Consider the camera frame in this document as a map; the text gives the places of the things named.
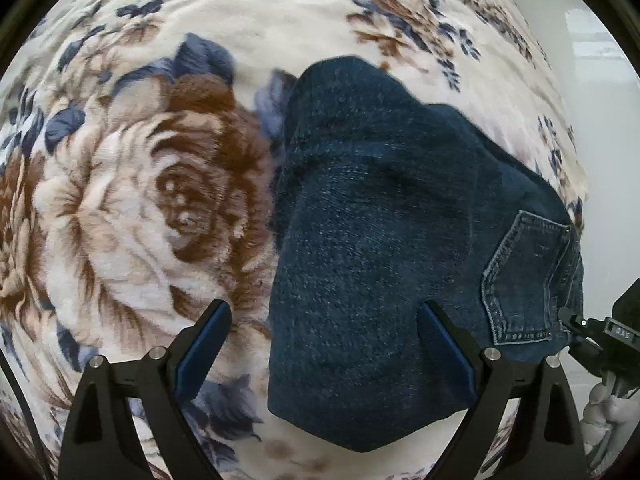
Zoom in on floral plush bed blanket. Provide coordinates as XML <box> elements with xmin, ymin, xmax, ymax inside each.
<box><xmin>1</xmin><ymin>0</ymin><xmax>587</xmax><ymax>479</ymax></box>

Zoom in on white knitted chunky fabric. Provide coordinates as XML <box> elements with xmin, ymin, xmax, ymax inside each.
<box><xmin>580</xmin><ymin>384</ymin><xmax>639</xmax><ymax>476</ymax></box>

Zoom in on dark blue denim jeans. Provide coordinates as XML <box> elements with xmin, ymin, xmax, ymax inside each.
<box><xmin>268</xmin><ymin>58</ymin><xmax>582</xmax><ymax>452</ymax></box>

